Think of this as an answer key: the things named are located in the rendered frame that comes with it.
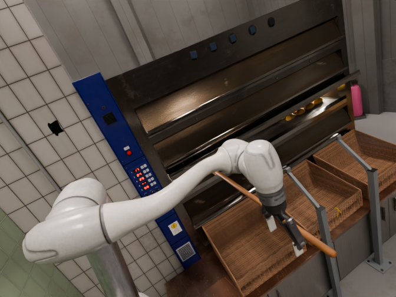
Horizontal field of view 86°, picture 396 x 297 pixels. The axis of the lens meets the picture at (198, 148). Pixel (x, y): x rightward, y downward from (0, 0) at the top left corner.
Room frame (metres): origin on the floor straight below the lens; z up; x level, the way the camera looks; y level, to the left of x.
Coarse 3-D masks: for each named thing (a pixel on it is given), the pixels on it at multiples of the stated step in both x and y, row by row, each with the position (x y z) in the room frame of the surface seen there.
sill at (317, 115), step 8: (336, 104) 1.78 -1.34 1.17; (320, 112) 1.75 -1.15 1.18; (328, 112) 1.75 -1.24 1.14; (304, 120) 1.72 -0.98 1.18; (312, 120) 1.70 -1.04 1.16; (288, 128) 1.69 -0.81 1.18; (296, 128) 1.66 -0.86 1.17; (280, 136) 1.62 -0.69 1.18; (288, 136) 1.63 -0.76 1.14; (272, 144) 1.59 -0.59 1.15; (208, 176) 1.47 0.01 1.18; (216, 176) 1.45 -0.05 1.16; (200, 184) 1.42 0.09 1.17; (192, 192) 1.40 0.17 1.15
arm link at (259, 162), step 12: (252, 144) 0.57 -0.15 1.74; (264, 144) 0.55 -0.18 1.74; (240, 156) 0.63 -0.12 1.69; (252, 156) 0.53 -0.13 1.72; (264, 156) 0.52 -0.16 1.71; (276, 156) 0.53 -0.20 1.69; (240, 168) 0.61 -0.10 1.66; (252, 168) 0.53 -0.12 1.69; (264, 168) 0.52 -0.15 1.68; (276, 168) 0.52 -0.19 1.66; (252, 180) 0.55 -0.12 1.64; (264, 180) 0.52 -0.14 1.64; (276, 180) 0.51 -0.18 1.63; (264, 192) 0.53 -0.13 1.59
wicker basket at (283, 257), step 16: (240, 208) 1.42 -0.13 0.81; (256, 208) 1.43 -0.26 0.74; (208, 224) 1.36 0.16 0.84; (224, 224) 1.37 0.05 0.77; (240, 224) 1.38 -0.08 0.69; (256, 224) 1.39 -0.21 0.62; (224, 240) 1.33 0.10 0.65; (240, 240) 1.32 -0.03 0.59; (256, 240) 1.26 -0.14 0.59; (288, 240) 1.15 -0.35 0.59; (224, 256) 1.24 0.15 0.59; (240, 256) 1.18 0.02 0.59; (256, 256) 1.13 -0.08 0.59; (272, 256) 0.97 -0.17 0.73; (288, 256) 1.03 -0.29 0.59; (240, 272) 1.06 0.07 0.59; (256, 272) 0.94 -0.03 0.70; (272, 272) 0.96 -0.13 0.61; (240, 288) 0.96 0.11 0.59
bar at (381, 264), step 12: (324, 144) 1.27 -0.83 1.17; (288, 168) 1.17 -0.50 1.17; (372, 168) 1.11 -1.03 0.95; (372, 180) 1.08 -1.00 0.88; (252, 192) 1.11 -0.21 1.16; (372, 192) 1.09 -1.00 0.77; (228, 204) 1.07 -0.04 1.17; (372, 204) 1.09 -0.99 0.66; (216, 216) 1.04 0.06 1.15; (324, 216) 0.96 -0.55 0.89; (372, 216) 1.10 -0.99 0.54; (324, 228) 0.96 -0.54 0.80; (372, 228) 1.11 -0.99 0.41; (324, 240) 0.97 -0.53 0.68; (372, 264) 1.10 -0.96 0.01; (384, 264) 1.07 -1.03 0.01; (336, 276) 0.96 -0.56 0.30; (336, 288) 0.96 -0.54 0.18
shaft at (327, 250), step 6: (222, 174) 1.36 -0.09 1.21; (228, 180) 1.27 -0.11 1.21; (234, 186) 1.19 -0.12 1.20; (240, 186) 1.15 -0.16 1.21; (246, 192) 1.07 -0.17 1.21; (252, 198) 1.00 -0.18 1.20; (258, 198) 0.98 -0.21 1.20; (300, 228) 0.69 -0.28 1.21; (306, 234) 0.65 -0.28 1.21; (312, 240) 0.61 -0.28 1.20; (318, 240) 0.60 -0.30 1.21; (318, 246) 0.58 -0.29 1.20; (324, 246) 0.57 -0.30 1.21; (324, 252) 0.56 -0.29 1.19; (330, 252) 0.54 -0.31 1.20
